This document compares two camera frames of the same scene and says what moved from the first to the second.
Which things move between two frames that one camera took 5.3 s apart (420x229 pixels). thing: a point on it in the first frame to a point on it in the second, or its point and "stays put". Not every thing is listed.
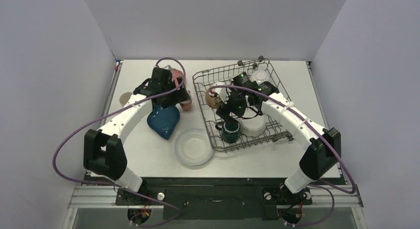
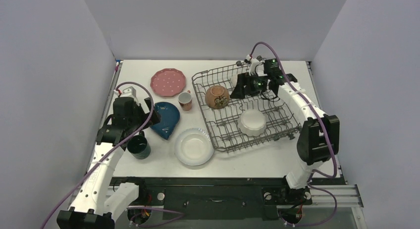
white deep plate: (194, 146) stays put
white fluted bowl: (254, 126) stays put
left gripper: (180, 95) to (146, 116)
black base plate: (214, 199) stays put
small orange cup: (185, 105) stays put
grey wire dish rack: (231, 98) stays put
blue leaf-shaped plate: (164, 120) stays put
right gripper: (224, 113) to (241, 85)
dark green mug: (231, 131) to (138, 146)
